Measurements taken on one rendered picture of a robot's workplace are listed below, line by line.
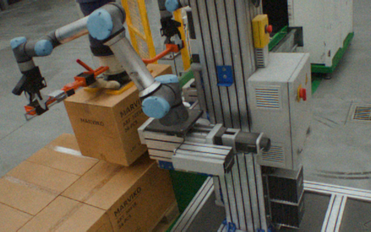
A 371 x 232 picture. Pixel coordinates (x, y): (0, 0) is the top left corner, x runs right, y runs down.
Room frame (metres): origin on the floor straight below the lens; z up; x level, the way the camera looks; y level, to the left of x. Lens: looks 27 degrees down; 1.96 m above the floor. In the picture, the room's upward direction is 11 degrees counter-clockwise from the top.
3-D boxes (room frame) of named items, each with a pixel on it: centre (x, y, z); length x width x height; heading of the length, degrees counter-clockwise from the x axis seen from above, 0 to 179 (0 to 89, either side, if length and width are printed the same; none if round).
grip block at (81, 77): (2.14, 0.53, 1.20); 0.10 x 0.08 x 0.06; 53
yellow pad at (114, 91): (2.28, 0.30, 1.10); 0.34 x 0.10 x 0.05; 143
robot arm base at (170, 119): (1.77, 0.07, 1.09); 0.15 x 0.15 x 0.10
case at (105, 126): (2.33, 0.38, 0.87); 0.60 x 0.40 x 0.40; 143
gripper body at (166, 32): (2.40, 0.01, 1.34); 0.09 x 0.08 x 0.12; 143
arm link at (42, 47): (1.85, 0.62, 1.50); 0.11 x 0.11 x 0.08; 69
